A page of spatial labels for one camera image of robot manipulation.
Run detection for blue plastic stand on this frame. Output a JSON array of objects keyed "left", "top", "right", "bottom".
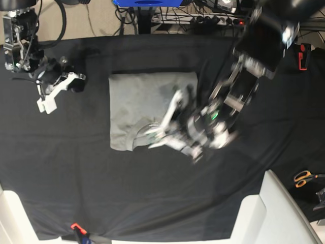
[{"left": 112, "top": 0, "right": 183, "bottom": 7}]

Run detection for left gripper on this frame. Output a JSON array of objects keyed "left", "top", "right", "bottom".
[{"left": 175, "top": 85, "right": 238, "bottom": 162}]

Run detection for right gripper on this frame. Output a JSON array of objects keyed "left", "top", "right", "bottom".
[{"left": 29, "top": 57, "right": 86, "bottom": 96}]

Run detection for white chair left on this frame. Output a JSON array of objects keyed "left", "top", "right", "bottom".
[{"left": 1, "top": 189, "right": 39, "bottom": 243}]

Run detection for white chair right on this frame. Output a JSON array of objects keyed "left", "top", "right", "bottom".
[{"left": 230, "top": 170, "right": 322, "bottom": 243}]

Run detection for black table cloth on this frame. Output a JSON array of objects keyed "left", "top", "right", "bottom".
[{"left": 1, "top": 35, "right": 324, "bottom": 241}]

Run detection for grey T-shirt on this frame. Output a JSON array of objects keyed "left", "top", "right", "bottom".
[{"left": 109, "top": 72, "right": 198, "bottom": 151}]

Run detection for white power strip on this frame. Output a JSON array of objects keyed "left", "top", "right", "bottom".
[{"left": 151, "top": 13, "right": 249, "bottom": 27}]

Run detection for black metal bracket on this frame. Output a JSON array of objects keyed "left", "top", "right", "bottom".
[{"left": 313, "top": 188, "right": 325, "bottom": 211}]

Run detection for orange handled scissors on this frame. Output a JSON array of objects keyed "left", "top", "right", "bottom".
[{"left": 293, "top": 170, "right": 324, "bottom": 188}]

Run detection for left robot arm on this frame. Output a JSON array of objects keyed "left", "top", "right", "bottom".
[{"left": 175, "top": 1, "right": 324, "bottom": 161}]

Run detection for white chair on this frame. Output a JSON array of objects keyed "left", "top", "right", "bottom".
[
  {"left": 1, "top": 189, "right": 39, "bottom": 243},
  {"left": 230, "top": 170, "right": 322, "bottom": 243}
]

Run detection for orange black clamp bottom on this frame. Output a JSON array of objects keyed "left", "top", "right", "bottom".
[{"left": 70, "top": 222, "right": 112, "bottom": 244}]

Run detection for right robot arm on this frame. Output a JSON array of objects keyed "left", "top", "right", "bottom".
[{"left": 1, "top": 1, "right": 86, "bottom": 99}]

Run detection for red black clamp right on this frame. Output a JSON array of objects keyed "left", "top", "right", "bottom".
[{"left": 298, "top": 43, "right": 311, "bottom": 71}]

